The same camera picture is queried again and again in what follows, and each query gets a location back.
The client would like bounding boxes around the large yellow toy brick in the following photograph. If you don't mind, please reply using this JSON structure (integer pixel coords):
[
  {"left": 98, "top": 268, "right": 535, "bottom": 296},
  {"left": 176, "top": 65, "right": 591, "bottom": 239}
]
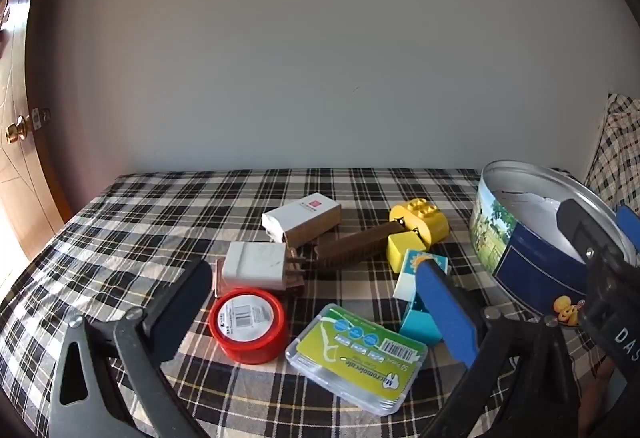
[{"left": 389, "top": 199, "right": 449, "bottom": 250}]

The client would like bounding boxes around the person's right hand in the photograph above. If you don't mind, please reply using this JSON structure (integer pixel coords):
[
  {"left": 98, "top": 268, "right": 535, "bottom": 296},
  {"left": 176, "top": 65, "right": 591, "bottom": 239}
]
[{"left": 582, "top": 360, "right": 633, "bottom": 438}]

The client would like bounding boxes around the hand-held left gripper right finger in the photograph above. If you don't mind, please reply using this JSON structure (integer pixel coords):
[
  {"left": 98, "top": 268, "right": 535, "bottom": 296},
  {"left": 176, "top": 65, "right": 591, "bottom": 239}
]
[{"left": 416, "top": 258, "right": 583, "bottom": 438}]

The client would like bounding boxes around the black white plaid bedsheet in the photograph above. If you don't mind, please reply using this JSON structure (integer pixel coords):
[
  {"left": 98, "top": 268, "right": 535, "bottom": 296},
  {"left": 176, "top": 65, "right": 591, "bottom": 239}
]
[{"left": 0, "top": 167, "right": 640, "bottom": 438}]

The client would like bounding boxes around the brown stick bar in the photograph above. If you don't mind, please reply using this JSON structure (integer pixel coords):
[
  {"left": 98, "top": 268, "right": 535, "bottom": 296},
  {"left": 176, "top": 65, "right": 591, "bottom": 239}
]
[{"left": 314, "top": 222, "right": 401, "bottom": 271}]

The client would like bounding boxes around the round metal tin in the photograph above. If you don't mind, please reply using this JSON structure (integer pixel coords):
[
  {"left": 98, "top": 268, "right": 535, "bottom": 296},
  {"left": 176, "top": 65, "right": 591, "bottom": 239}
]
[{"left": 469, "top": 160, "right": 638, "bottom": 319}]

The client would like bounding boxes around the small yellow cube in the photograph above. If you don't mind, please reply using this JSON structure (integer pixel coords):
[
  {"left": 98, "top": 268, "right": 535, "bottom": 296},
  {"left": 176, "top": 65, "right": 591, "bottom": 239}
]
[{"left": 386, "top": 232, "right": 427, "bottom": 275}]

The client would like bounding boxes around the brown wooden door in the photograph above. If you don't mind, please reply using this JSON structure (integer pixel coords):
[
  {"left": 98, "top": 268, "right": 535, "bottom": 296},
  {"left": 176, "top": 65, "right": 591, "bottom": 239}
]
[{"left": 0, "top": 0, "right": 68, "bottom": 269}]

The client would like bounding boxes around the white cardboard box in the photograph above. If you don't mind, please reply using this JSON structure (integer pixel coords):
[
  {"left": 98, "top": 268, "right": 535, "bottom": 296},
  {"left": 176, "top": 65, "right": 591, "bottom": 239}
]
[{"left": 261, "top": 192, "right": 343, "bottom": 249}]

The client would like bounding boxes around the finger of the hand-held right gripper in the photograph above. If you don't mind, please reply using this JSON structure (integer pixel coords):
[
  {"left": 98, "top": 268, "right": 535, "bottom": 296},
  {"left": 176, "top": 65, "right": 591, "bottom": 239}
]
[
  {"left": 556, "top": 199, "right": 623, "bottom": 269},
  {"left": 616, "top": 204, "right": 640, "bottom": 264}
]

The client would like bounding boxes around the white power adapter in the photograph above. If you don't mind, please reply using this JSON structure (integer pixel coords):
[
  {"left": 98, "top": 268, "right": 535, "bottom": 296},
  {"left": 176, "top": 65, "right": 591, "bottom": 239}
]
[{"left": 214, "top": 241, "right": 307, "bottom": 297}]

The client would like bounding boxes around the green floss pick box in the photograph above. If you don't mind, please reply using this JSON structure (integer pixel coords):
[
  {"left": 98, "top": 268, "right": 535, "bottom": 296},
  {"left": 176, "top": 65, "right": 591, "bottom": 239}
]
[{"left": 285, "top": 303, "right": 429, "bottom": 415}]

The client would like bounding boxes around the plaid pillow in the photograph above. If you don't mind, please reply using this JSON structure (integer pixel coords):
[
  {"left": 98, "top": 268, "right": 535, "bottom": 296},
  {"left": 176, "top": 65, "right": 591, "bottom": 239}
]
[{"left": 584, "top": 92, "right": 640, "bottom": 219}]

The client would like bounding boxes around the brass door knob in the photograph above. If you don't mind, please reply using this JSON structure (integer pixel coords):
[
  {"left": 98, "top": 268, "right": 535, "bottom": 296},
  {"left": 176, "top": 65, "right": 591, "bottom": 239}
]
[{"left": 5, "top": 107, "right": 52, "bottom": 144}]

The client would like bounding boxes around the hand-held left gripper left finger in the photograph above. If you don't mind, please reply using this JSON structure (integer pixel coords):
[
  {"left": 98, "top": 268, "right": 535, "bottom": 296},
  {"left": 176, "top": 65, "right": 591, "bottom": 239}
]
[{"left": 47, "top": 259, "right": 213, "bottom": 438}]

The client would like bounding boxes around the white sun print toy brick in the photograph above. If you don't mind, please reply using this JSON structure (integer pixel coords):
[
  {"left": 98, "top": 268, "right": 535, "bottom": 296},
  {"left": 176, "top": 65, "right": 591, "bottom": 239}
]
[{"left": 393, "top": 249, "right": 450, "bottom": 303}]

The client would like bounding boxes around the red tape roll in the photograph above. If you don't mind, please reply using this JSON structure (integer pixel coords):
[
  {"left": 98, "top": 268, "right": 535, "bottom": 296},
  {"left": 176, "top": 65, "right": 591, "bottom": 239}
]
[{"left": 208, "top": 287, "right": 287, "bottom": 365}]

